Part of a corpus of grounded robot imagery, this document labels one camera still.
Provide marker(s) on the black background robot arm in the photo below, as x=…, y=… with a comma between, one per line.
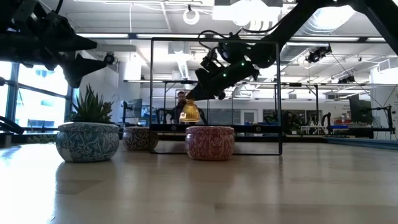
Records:
x=326, y=119

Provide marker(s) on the purple patterned candle tin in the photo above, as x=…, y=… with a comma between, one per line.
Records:
x=140, y=138

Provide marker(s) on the black metal table frame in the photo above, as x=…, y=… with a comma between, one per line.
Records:
x=171, y=137

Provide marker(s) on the long ceiling light strip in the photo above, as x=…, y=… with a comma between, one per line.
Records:
x=102, y=35
x=323, y=39

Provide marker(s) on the potted green succulent plant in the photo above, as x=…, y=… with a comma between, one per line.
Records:
x=90, y=109

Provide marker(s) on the black ceiling spotlight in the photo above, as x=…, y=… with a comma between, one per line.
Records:
x=109, y=58

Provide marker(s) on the black rig camera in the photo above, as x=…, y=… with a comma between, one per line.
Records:
x=317, y=54

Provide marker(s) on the red patterned candle tin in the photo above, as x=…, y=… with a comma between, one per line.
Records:
x=210, y=143

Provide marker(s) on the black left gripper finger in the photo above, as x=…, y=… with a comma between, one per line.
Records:
x=73, y=43
x=81, y=68

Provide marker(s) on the black computer monitor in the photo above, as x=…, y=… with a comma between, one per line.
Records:
x=360, y=109

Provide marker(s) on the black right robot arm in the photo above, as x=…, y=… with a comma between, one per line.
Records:
x=289, y=25

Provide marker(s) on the wooden shelf with black frame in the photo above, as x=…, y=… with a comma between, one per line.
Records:
x=217, y=128

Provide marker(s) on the amber glass candlestick holder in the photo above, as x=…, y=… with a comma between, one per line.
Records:
x=190, y=112

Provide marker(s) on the blue patterned candle tin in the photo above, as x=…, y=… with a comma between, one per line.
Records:
x=87, y=141

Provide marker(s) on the person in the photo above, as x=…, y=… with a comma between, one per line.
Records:
x=182, y=96

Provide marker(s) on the silver ventilation duct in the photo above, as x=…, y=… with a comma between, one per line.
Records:
x=314, y=26

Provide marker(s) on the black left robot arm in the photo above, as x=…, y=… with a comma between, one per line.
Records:
x=15, y=43

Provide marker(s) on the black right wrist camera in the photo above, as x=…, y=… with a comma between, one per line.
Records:
x=210, y=60

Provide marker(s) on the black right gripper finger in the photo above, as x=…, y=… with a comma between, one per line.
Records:
x=208, y=94

